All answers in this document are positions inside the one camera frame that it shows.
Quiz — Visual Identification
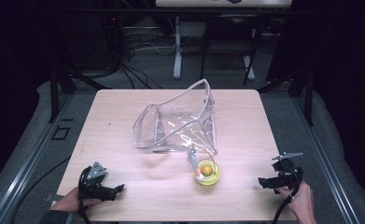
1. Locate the clear plastic zipper bag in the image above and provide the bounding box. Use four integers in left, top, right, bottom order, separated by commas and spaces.
131, 77, 219, 156

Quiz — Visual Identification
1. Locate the grey tape strip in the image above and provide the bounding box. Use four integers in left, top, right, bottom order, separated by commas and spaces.
44, 193, 65, 203

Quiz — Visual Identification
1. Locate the white desk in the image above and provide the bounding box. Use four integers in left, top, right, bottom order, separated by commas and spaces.
155, 0, 294, 81

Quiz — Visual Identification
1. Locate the person's left hand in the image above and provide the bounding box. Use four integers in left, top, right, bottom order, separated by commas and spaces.
49, 186, 101, 215

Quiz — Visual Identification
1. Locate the black metal frame post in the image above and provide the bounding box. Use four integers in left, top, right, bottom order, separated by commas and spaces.
304, 66, 316, 127
49, 66, 61, 124

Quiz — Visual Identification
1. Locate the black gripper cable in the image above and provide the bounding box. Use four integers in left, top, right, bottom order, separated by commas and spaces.
77, 166, 92, 224
271, 169, 304, 224

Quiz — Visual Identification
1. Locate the person's right hand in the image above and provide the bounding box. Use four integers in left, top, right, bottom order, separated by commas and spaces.
274, 179, 317, 224

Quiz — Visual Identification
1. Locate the black floor cable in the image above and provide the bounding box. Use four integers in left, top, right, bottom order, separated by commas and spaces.
9, 155, 73, 224

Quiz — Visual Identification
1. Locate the black metal stool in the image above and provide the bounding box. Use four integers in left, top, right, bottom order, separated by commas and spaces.
200, 13, 266, 87

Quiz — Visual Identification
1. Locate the bundle of black floor cables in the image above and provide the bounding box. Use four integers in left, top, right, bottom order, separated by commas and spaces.
102, 15, 179, 91

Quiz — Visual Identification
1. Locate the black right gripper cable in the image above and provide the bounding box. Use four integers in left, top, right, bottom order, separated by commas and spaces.
271, 169, 304, 224

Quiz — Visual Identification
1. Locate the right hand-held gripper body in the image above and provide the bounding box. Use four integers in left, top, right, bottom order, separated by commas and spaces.
271, 151, 304, 194

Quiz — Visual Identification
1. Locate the grey metal floor rail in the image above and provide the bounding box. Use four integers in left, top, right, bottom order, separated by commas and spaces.
291, 95, 362, 224
0, 92, 76, 224

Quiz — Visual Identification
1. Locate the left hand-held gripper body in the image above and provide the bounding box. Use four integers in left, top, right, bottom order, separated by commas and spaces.
78, 161, 119, 202

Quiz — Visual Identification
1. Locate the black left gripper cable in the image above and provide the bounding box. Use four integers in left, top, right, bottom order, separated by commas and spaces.
77, 166, 92, 224

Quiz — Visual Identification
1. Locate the yellow round toy with cord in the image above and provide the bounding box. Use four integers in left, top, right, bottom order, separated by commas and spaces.
187, 144, 221, 187

